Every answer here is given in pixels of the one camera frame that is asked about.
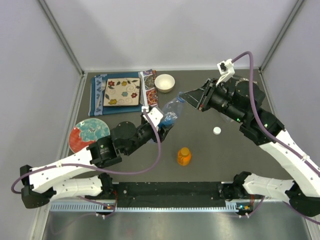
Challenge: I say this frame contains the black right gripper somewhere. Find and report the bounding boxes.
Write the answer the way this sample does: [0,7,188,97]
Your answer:
[180,77,246,124]

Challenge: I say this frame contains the blue label water bottle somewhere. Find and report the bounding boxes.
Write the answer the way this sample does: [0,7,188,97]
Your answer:
[159,92,185,126]

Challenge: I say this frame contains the large clear plastic bottle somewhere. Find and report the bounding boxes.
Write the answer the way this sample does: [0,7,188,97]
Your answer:
[220,113,234,123]

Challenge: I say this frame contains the white bottle cap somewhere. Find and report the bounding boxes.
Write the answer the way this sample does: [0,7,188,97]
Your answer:
[212,126,222,135]

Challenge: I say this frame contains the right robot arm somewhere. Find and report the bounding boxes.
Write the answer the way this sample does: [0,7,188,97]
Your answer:
[178,77,320,217]

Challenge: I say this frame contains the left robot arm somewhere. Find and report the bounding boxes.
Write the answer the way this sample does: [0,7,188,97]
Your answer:
[20,120,174,209]

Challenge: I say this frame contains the orange juice bottle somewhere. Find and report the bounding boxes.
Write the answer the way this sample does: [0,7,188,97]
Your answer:
[177,147,192,166]

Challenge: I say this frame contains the cream ceramic bowl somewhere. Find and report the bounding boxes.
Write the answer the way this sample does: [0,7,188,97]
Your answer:
[154,74,176,93]

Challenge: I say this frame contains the blue patterned placemat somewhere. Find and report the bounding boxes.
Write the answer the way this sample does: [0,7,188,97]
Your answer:
[88,69,158,117]

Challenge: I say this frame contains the dark floral square plate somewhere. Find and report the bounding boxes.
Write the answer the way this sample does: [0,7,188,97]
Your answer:
[232,75,250,85]

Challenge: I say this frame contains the cream floral square plate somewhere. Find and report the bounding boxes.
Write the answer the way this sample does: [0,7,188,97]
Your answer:
[103,77,141,107]

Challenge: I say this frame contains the red teal round plate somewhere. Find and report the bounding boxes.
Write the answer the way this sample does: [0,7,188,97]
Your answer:
[68,118,110,153]

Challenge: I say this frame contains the silver fork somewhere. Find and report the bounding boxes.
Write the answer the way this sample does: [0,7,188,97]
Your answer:
[95,80,106,108]

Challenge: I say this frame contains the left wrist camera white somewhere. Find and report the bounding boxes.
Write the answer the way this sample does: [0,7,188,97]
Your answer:
[141,106,164,131]

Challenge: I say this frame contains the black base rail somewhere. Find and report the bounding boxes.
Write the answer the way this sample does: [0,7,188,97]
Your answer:
[94,181,253,208]

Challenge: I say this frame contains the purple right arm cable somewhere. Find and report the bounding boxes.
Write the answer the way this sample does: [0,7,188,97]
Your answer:
[232,51,320,173]

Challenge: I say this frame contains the grey cable duct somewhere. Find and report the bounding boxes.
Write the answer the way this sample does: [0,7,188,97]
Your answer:
[50,201,250,213]

